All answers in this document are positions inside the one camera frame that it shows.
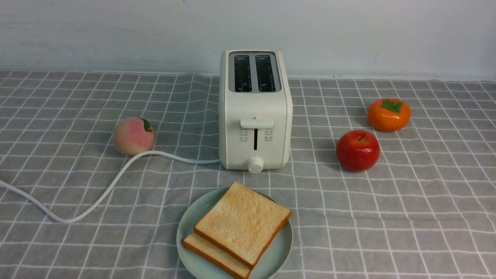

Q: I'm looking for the pink peach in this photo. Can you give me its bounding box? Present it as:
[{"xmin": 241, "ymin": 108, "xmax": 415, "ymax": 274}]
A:
[{"xmin": 112, "ymin": 117, "xmax": 155, "ymax": 157}]

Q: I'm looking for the toast slice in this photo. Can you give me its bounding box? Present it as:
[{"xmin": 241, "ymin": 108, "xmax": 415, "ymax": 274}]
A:
[
  {"xmin": 183, "ymin": 232, "xmax": 252, "ymax": 279},
  {"xmin": 194, "ymin": 181, "xmax": 292, "ymax": 269}
]

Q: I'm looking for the grey checkered tablecloth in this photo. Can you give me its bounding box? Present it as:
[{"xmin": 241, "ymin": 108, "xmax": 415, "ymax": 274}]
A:
[{"xmin": 0, "ymin": 69, "xmax": 496, "ymax": 279}]

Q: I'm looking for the white power cord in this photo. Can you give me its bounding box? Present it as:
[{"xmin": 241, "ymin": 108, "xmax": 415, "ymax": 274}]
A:
[{"xmin": 0, "ymin": 150, "xmax": 221, "ymax": 224}]

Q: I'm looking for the red apple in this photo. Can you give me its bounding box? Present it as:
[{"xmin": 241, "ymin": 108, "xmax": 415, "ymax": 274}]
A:
[{"xmin": 336, "ymin": 129, "xmax": 381, "ymax": 172}]

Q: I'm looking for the orange persimmon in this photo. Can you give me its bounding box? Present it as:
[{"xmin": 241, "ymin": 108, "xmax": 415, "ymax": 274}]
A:
[{"xmin": 367, "ymin": 98, "xmax": 411, "ymax": 132}]

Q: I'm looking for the light green plate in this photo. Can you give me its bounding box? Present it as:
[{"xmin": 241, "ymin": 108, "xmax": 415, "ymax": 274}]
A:
[{"xmin": 176, "ymin": 188, "xmax": 293, "ymax": 279}]

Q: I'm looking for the white toaster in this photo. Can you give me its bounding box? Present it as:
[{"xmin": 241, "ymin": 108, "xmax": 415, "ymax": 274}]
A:
[{"xmin": 218, "ymin": 50, "xmax": 293, "ymax": 173}]

